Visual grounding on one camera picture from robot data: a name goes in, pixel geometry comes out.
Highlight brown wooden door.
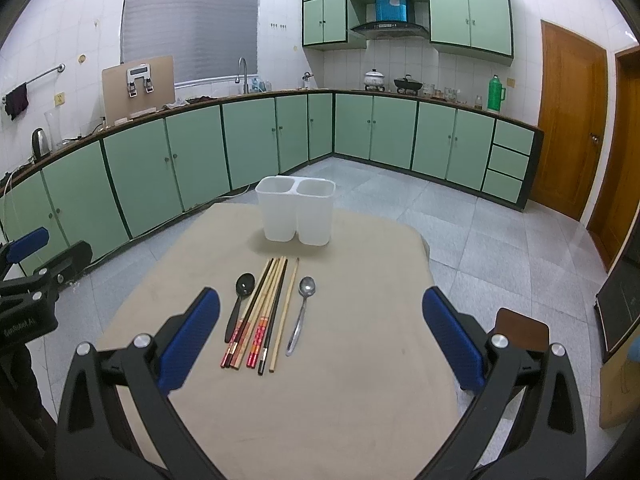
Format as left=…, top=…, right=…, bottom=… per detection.
left=587, top=47, right=639, bottom=272
left=532, top=21, right=608, bottom=220

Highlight black appliance panel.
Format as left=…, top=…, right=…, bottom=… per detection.
left=596, top=257, right=640, bottom=363

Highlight range hood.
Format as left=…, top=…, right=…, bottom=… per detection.
left=352, top=21, right=430, bottom=40

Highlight grey window blind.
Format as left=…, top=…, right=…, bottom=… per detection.
left=120, top=0, right=258, bottom=84

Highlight electric kettle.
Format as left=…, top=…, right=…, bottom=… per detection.
left=32, top=128, right=51, bottom=162

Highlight cardboard box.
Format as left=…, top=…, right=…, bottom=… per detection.
left=599, top=337, right=639, bottom=429

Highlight plain bamboo chopstick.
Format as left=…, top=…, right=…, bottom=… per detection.
left=269, top=257, right=299, bottom=373

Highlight black chopstick silver band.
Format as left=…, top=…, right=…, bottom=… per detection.
left=257, top=257, right=288, bottom=376

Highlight silver metal spoon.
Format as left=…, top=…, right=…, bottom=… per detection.
left=285, top=276, right=317, bottom=356

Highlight white cooking pot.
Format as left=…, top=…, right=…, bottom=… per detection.
left=363, top=68, right=385, bottom=92

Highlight wall towel rail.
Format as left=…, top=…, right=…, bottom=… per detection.
left=1, top=63, right=66, bottom=104

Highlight silver kitchen faucet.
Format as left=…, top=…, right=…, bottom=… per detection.
left=235, top=56, right=250, bottom=94

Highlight brown wooden chair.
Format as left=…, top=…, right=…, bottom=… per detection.
left=494, top=308, right=549, bottom=352

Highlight dark hanging towel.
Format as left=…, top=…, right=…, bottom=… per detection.
left=4, top=82, right=29, bottom=120

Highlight red orange patterned chopstick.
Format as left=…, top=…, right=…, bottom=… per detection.
left=244, top=256, right=286, bottom=369

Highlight brown cardboard board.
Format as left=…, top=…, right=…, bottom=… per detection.
left=102, top=55, right=176, bottom=125

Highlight white double utensil holder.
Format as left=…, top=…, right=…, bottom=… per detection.
left=256, top=176, right=336, bottom=247

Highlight green thermos flask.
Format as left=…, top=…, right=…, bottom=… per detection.
left=487, top=75, right=506, bottom=112

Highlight green lower kitchen cabinets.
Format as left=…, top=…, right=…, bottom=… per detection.
left=1, top=90, right=544, bottom=272

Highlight black plastic spoon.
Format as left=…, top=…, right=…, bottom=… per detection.
left=224, top=273, right=255, bottom=344

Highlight tan bamboo chopstick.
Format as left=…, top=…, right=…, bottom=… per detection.
left=234, top=257, right=281, bottom=370

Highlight red striped bamboo chopstick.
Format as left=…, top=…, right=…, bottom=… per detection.
left=231, top=257, right=280, bottom=370

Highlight black wok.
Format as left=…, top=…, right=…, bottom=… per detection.
left=394, top=75, right=423, bottom=96

